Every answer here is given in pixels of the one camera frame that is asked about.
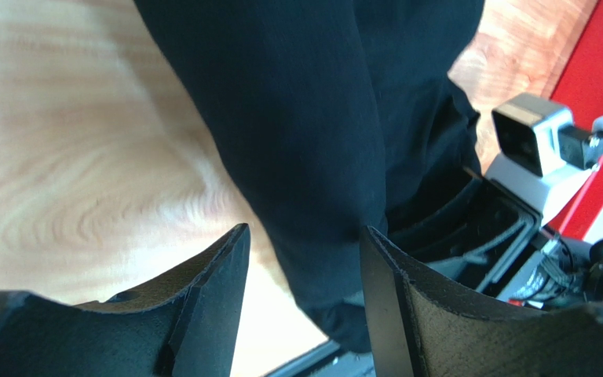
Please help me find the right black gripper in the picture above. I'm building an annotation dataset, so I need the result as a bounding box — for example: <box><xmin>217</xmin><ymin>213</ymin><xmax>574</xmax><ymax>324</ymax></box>
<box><xmin>388</xmin><ymin>170</ymin><xmax>603</xmax><ymax>309</ymax></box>

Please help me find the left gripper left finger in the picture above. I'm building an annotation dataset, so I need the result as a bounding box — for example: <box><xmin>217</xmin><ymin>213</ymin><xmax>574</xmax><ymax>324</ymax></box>
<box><xmin>0</xmin><ymin>224</ymin><xmax>250</xmax><ymax>376</ymax></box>

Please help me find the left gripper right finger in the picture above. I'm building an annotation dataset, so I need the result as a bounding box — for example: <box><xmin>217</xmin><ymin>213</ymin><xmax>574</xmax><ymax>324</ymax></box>
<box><xmin>360</xmin><ymin>227</ymin><xmax>603</xmax><ymax>376</ymax></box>

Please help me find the black t-shirt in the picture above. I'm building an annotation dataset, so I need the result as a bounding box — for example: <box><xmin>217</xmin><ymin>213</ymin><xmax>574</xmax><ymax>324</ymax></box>
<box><xmin>136</xmin><ymin>1</ymin><xmax>484</xmax><ymax>353</ymax></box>

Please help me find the red plastic tray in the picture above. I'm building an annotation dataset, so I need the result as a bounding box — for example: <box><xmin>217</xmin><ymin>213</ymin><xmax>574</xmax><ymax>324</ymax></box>
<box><xmin>546</xmin><ymin>0</ymin><xmax>603</xmax><ymax>241</ymax></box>

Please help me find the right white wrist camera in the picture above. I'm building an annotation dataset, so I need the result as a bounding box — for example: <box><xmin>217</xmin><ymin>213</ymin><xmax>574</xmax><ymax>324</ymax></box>
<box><xmin>485</xmin><ymin>93</ymin><xmax>603</xmax><ymax>224</ymax></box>

